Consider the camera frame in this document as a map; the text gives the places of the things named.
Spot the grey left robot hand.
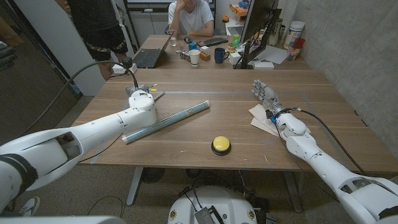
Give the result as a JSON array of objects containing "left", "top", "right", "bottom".
[{"left": 125, "top": 83, "right": 150, "bottom": 96}]

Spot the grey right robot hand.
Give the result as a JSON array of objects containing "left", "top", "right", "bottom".
[{"left": 251, "top": 79, "right": 285, "bottom": 116}]

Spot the rolled blue-grey map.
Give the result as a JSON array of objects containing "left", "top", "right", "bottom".
[{"left": 121, "top": 100, "right": 211, "bottom": 144}]

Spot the yellow push button black base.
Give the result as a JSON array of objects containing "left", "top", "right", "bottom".
[{"left": 211, "top": 136, "right": 232, "bottom": 157}]

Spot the beige paper napkin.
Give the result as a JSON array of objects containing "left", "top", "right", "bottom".
[{"left": 248, "top": 103, "right": 280, "bottom": 138}]

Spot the white power strip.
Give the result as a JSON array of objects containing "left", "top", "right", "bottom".
[{"left": 111, "top": 63, "right": 138, "bottom": 75}]

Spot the flat white box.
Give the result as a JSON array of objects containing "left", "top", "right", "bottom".
[{"left": 252, "top": 61, "right": 275, "bottom": 70}]

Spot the black laptop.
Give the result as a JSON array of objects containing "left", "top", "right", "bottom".
[{"left": 132, "top": 30, "right": 175, "bottom": 69}]

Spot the white paper sheet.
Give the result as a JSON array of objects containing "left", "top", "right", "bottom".
[{"left": 248, "top": 45, "right": 289, "bottom": 65}]

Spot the white cube box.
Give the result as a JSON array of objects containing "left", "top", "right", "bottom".
[{"left": 229, "top": 52, "right": 243, "bottom": 65}]

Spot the clear drinking glass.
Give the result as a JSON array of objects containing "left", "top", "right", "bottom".
[{"left": 166, "top": 29, "right": 177, "bottom": 47}]

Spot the dark blue mug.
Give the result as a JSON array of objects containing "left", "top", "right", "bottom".
[{"left": 214, "top": 47, "right": 230, "bottom": 65}]

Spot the white paper cup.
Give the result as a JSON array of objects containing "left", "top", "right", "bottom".
[{"left": 188, "top": 49, "right": 201, "bottom": 68}]

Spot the white cylindrical canister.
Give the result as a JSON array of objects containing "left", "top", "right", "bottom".
[{"left": 283, "top": 21, "right": 306, "bottom": 50}]

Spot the black keyboard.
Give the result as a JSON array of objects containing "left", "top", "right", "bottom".
[{"left": 196, "top": 36, "right": 229, "bottom": 48}]

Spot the standing person black shirt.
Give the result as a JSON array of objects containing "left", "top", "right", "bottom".
[{"left": 54, "top": 0, "right": 129, "bottom": 81}]

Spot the black monitor on stand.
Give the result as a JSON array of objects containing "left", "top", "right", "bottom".
[{"left": 233, "top": 0, "right": 282, "bottom": 70}]

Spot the orange tray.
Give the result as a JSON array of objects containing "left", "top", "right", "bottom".
[{"left": 229, "top": 2, "right": 249, "bottom": 17}]

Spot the seated person white shirt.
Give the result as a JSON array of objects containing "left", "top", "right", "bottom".
[{"left": 167, "top": 0, "right": 215, "bottom": 37}]

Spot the white table leg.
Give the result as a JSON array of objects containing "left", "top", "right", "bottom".
[
  {"left": 283, "top": 170, "right": 303, "bottom": 213},
  {"left": 126, "top": 167, "right": 144, "bottom": 207}
]

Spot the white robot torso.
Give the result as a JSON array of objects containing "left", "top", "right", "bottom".
[{"left": 167, "top": 185, "right": 258, "bottom": 224}]

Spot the white sneaker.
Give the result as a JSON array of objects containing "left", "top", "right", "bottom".
[{"left": 18, "top": 196, "right": 41, "bottom": 217}]

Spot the grey left arm cable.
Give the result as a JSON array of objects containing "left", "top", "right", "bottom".
[{"left": 18, "top": 60, "right": 139, "bottom": 138}]

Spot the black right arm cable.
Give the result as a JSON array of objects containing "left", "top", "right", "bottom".
[{"left": 294, "top": 107, "right": 368, "bottom": 177}]

